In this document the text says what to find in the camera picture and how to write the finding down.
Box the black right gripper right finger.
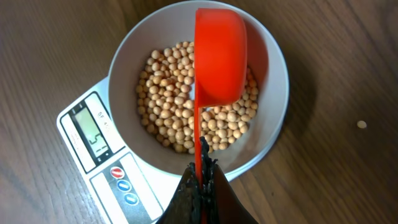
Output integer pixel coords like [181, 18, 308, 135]
[200, 137, 257, 224]

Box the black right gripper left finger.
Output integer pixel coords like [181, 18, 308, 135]
[157, 162, 201, 224]

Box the red measuring scoop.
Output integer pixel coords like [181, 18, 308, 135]
[194, 7, 247, 223]

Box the white digital kitchen scale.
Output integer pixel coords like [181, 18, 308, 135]
[57, 78, 193, 223]

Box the grey bowl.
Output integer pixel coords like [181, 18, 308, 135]
[108, 1, 289, 180]

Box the stray bean on table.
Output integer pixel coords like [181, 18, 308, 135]
[357, 120, 367, 129]

